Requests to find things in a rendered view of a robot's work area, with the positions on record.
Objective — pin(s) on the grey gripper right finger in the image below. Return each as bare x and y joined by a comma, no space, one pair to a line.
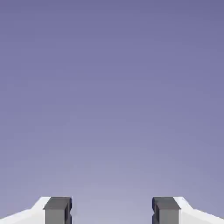
168,210

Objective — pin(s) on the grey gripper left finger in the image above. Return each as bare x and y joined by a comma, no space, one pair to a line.
56,210

